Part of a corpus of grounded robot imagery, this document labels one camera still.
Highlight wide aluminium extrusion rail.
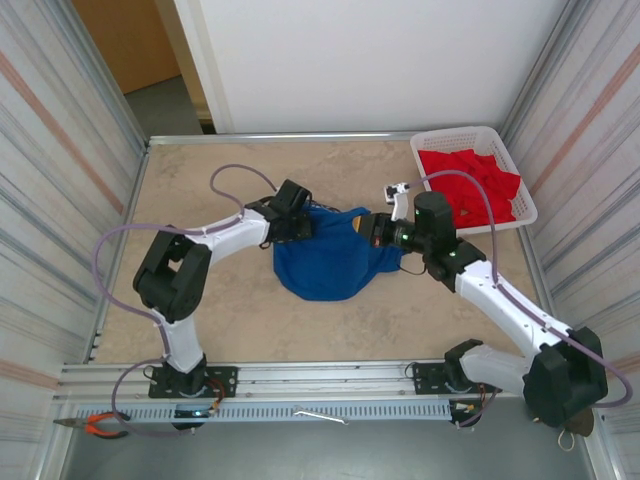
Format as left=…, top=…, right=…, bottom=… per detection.
left=57, top=355, right=596, bottom=401

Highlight orange handled pliers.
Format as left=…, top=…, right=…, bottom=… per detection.
left=53, top=412, right=131, bottom=441

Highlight thin aluminium table edge rail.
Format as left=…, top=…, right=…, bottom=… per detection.
left=147, top=131, right=416, bottom=147

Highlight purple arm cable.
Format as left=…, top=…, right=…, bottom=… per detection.
left=407, top=169, right=630, bottom=429
left=92, top=163, right=281, bottom=440

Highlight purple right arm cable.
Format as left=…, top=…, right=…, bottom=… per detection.
left=407, top=169, right=630, bottom=429

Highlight metal hex key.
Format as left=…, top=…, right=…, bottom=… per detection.
left=292, top=405, right=351, bottom=427

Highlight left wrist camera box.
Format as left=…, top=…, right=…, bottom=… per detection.
left=269, top=179, right=314, bottom=214

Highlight wooden door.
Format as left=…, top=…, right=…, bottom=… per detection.
left=72, top=0, right=184, bottom=96

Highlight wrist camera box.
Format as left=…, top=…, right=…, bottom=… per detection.
left=382, top=182, right=416, bottom=221
left=269, top=179, right=314, bottom=214

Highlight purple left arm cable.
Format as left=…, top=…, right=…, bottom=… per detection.
left=92, top=163, right=281, bottom=440

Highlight grey slotted cable duct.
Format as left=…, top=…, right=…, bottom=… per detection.
left=117, top=401, right=451, bottom=422

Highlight white plastic basket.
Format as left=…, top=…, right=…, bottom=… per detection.
left=409, top=127, right=539, bottom=239

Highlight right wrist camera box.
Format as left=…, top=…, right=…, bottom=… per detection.
left=382, top=182, right=416, bottom=221

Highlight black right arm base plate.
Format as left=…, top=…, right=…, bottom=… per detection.
left=412, top=360, right=501, bottom=399

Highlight small controller board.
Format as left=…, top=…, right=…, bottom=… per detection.
left=448, top=399, right=485, bottom=429
left=172, top=407, right=221, bottom=432

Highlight blue t-shirt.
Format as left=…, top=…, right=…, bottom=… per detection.
left=271, top=202, right=406, bottom=303

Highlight red cloth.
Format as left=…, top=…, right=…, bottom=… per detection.
left=418, top=148, right=522, bottom=229

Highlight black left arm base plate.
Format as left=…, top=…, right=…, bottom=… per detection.
left=148, top=365, right=239, bottom=400

